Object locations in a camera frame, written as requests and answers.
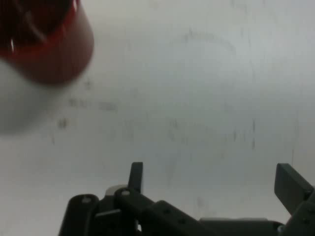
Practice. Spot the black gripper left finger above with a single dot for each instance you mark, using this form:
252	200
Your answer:
128	209

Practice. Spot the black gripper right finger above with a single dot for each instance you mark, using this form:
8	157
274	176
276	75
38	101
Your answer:
292	189

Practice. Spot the red enamel mug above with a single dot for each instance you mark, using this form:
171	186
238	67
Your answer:
61	61

